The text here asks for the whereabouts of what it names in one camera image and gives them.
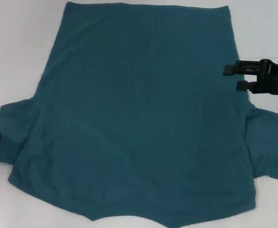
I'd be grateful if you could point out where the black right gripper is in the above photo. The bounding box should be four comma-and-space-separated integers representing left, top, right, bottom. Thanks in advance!
223, 58, 278, 95

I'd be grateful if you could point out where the blue t-shirt with FREE print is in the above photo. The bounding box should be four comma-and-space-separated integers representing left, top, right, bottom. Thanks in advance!
0, 1, 278, 228

